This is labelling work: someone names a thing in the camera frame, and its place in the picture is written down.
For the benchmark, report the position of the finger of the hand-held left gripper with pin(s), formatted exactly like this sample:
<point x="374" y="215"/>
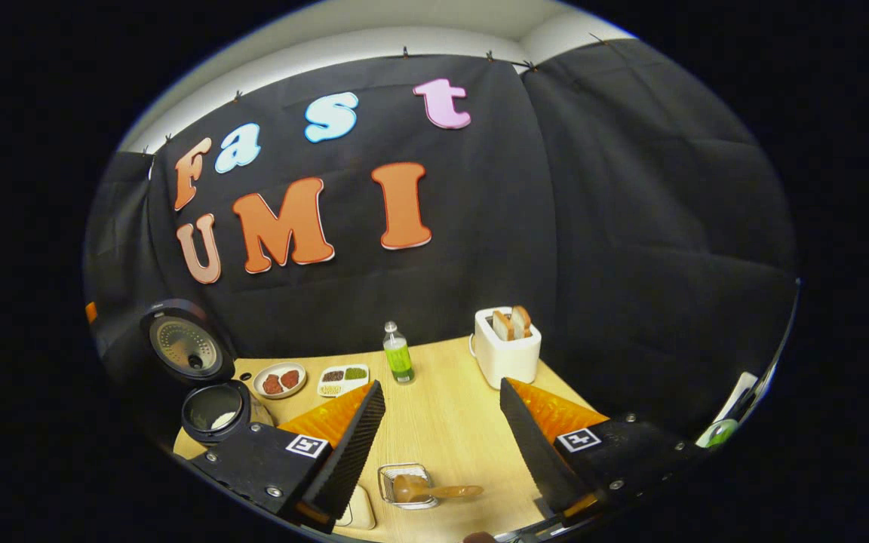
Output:
<point x="90" y="311"/>

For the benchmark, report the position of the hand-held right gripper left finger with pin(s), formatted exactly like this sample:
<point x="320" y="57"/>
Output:
<point x="344" y="452"/>

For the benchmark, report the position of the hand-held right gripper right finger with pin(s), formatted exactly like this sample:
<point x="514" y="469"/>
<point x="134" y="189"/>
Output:
<point x="536" y="445"/>

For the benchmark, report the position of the beige rice container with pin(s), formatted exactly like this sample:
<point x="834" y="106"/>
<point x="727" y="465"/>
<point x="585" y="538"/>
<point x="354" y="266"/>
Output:
<point x="357" y="509"/>

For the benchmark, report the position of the wooden spoon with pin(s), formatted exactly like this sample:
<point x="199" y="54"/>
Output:
<point x="449" y="492"/>

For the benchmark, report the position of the black rice cooker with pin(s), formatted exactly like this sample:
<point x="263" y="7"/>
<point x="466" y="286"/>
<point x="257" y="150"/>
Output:
<point x="185" y="347"/>

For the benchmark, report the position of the white divided dish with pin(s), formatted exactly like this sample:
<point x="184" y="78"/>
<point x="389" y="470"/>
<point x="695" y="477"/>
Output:
<point x="344" y="381"/>

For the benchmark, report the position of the round white plate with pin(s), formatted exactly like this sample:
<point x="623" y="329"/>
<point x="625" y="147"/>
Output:
<point x="280" y="392"/>

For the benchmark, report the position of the white toaster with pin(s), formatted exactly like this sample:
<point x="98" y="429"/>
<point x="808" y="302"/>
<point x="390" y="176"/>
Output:
<point x="508" y="358"/>

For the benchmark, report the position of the red meat piece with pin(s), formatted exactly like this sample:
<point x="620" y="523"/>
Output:
<point x="290" y="378"/>
<point x="272" y="385"/>

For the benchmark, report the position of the green drink bottle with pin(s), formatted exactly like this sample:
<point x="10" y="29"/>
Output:
<point x="398" y="358"/>

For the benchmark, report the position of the toast slice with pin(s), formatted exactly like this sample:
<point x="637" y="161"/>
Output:
<point x="523" y="320"/>
<point x="502" y="325"/>

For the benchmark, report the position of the green object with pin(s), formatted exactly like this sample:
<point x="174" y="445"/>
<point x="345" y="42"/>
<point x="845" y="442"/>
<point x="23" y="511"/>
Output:
<point x="721" y="432"/>

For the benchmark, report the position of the white object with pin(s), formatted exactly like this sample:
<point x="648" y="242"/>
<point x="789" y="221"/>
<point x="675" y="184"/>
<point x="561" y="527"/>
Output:
<point x="738" y="396"/>

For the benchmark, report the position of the black backdrop cloth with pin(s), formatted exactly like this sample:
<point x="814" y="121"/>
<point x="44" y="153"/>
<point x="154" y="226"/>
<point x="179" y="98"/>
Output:
<point x="615" y="226"/>

